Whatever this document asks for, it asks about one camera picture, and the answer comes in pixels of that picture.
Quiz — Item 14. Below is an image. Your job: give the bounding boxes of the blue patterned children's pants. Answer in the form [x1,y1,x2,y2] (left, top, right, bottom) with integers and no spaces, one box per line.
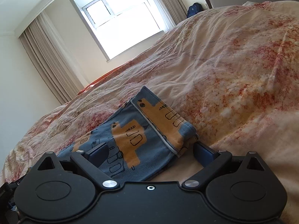
[58,86,198,183]

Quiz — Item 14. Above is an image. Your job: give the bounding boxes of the orange bed sheet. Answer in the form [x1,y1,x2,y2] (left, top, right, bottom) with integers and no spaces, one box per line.
[77,60,133,96]

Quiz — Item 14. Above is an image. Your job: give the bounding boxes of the floral peach bed quilt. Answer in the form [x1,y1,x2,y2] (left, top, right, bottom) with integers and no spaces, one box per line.
[1,1,298,223]

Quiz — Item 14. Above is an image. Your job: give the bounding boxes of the beige left curtain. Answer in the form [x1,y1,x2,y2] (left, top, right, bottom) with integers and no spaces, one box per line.
[19,12,89,104]

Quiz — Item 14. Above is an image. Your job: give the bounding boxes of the white framed window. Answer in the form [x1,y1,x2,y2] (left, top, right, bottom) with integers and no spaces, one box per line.
[71,0,163,60]

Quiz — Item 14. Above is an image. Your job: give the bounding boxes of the blue backpack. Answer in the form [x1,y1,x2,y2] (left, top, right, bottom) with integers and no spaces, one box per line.
[187,3,204,18]

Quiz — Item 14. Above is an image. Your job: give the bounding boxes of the white pillow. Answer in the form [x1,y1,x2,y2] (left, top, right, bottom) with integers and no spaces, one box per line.
[242,1,256,6]

